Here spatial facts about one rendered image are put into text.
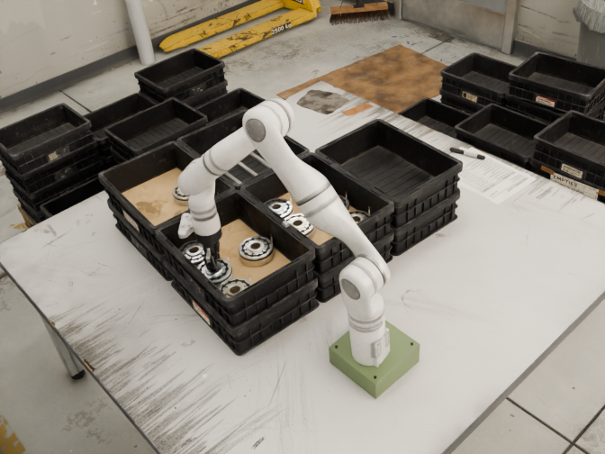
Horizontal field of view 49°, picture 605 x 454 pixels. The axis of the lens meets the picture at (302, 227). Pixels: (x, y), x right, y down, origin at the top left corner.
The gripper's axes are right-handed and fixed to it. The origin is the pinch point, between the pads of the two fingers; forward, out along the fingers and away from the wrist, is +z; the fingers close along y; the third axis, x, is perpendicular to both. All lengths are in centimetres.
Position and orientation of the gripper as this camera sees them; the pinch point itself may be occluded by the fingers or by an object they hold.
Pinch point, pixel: (215, 264)
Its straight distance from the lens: 194.2
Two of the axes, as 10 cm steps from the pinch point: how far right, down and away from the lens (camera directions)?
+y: 0.1, -6.4, 7.7
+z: 0.8, 7.7, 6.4
